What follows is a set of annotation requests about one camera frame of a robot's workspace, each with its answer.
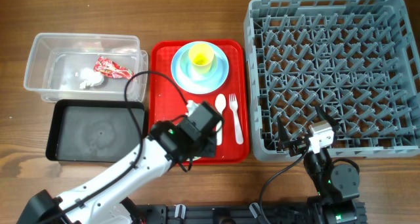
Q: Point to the red snack wrapper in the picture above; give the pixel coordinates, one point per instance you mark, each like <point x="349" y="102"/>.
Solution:
<point x="111" y="69"/>

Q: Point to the light blue bowl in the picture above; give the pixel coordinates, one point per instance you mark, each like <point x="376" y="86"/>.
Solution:
<point x="188" y="70"/>

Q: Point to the grey dishwasher rack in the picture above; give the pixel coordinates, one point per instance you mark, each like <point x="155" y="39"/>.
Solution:
<point x="356" y="59"/>

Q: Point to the white napkin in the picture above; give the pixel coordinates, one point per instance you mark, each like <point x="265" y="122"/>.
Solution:
<point x="90" y="78"/>

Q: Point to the yellow plastic cup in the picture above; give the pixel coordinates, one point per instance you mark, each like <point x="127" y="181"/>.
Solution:
<point x="201" y="56"/>

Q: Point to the green bowl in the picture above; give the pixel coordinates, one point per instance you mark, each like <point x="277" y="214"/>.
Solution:
<point x="196" y="158"/>

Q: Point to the white plastic fork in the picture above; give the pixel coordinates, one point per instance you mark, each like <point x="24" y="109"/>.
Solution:
<point x="233" y="104"/>

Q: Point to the light blue plate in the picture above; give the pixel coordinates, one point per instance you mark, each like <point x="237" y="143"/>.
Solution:
<point x="200" y="87"/>

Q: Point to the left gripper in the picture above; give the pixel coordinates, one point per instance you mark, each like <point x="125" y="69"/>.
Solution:
<point x="210" y="149"/>

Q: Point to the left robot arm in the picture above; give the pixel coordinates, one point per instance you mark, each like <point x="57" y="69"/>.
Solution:
<point x="100" y="200"/>

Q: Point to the white plastic spoon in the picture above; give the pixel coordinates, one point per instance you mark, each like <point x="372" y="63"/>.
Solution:
<point x="220" y="105"/>

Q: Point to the black plastic tray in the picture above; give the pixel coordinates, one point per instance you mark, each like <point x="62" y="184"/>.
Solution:
<point x="90" y="131"/>

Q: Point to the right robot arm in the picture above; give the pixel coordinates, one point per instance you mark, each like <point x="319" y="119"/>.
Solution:
<point x="336" y="181"/>

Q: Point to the clear plastic bin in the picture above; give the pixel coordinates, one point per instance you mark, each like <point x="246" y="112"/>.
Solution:
<point x="56" y="59"/>

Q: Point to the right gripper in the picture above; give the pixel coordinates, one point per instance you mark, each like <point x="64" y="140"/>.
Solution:
<point x="298" y="145"/>

